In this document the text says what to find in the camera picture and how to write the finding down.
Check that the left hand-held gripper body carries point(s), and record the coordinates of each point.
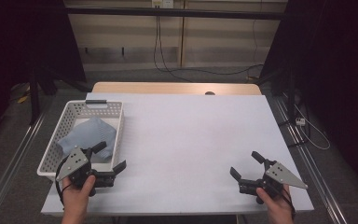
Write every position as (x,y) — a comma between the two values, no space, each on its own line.
(73,163)

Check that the person's left hand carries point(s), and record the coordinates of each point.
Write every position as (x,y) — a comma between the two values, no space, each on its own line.
(76,199)

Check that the black stand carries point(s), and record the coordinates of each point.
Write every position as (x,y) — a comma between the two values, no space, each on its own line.
(34,93)
(290,93)

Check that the black horizontal bar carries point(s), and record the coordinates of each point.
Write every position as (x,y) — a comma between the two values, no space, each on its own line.
(167,12)

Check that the white perforated plastic basket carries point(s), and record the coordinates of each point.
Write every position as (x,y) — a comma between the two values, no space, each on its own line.
(115,107)

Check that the light blue tank top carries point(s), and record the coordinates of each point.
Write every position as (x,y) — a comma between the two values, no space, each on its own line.
(90,133)

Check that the white plug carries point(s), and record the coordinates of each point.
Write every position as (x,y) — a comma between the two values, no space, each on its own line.
(300,121)

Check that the black curtain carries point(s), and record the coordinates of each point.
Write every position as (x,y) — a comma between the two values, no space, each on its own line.
(338,77)
(21,37)

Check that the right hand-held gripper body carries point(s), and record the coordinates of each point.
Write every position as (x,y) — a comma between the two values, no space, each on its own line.
(279,175)

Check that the metal floor rail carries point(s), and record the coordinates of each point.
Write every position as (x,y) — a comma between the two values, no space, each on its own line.
(12,158)
(310,158)

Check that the yellow floor marker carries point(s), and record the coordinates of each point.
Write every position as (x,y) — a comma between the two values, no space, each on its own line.
(22,99)

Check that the person's right hand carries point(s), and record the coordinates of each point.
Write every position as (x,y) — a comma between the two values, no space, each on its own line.
(278,207)

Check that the white wall socket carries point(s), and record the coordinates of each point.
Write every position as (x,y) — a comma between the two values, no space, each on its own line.
(162,3)

